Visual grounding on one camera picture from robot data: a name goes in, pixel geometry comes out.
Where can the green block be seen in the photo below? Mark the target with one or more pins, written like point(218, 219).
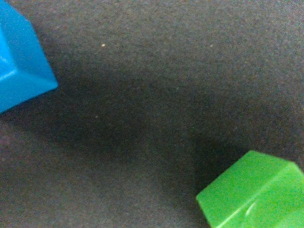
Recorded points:
point(257, 191)

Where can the black tablecloth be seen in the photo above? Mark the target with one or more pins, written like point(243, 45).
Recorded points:
point(156, 98)

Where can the blue toy block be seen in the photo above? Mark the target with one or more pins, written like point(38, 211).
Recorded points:
point(24, 70)

